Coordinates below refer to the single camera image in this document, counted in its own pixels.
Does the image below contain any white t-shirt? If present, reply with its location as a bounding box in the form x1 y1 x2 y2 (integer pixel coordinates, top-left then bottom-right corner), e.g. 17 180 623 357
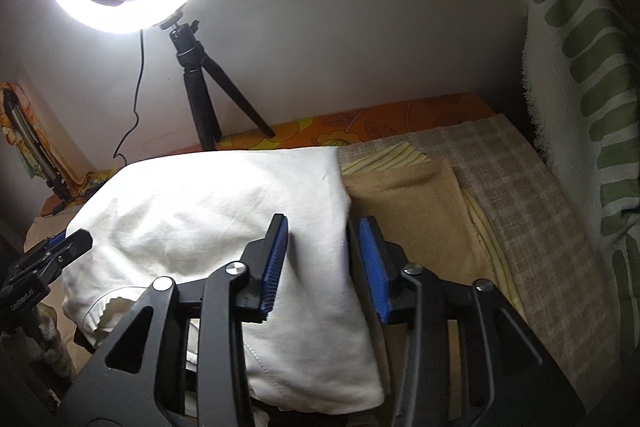
62 147 385 415

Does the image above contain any folded tripod with scarf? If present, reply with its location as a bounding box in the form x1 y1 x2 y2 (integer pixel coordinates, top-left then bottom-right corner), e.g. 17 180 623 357
1 82 74 202

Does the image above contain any checked beige blanket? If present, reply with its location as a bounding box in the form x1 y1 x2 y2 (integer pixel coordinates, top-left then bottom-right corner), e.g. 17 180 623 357
337 112 622 408

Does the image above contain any tan blanket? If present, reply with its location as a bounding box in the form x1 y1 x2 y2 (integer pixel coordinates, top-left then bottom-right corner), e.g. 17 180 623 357
26 160 492 398

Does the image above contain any black mini tripod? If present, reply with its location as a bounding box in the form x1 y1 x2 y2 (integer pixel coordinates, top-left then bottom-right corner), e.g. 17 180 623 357
159 18 278 152

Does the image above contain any green striped pillow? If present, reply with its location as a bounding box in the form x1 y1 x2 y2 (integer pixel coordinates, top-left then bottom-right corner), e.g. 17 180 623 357
523 0 639 358

